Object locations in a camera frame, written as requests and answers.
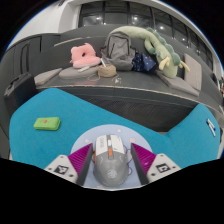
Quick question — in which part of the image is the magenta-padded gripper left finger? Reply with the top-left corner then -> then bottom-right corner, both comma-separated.
44,143 -> 94,186

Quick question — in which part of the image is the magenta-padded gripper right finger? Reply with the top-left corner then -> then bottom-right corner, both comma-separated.
130,143 -> 182,186

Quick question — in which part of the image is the grey and white computer mouse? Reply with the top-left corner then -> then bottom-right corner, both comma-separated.
92,134 -> 130,188

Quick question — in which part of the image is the green eraser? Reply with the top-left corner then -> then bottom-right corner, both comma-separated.
33,116 -> 62,131

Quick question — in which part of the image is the grey tiered bench seating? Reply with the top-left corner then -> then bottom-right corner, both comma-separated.
0,24 -> 224,134

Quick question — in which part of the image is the blue-capped white marker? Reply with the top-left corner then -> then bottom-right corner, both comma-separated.
208,118 -> 217,132

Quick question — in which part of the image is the flat grey seat cushion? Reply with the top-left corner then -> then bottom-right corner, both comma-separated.
155,69 -> 200,98
58,65 -> 101,80
33,67 -> 63,86

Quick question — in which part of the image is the black hard case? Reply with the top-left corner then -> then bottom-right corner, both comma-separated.
3,72 -> 38,118

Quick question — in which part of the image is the tan twine ball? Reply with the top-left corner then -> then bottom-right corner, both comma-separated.
97,63 -> 118,79

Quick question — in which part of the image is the navy blue patterned bag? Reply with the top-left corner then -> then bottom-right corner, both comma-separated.
131,52 -> 158,73

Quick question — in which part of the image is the upright grey seat cushion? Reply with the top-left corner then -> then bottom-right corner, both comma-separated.
183,53 -> 203,92

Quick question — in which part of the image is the pink plush cushion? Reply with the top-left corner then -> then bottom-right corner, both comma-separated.
69,42 -> 102,69

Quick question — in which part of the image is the grey backpack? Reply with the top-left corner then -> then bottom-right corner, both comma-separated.
100,30 -> 137,72

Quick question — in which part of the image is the green dragon plush toy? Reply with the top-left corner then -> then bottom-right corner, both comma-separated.
109,25 -> 191,80

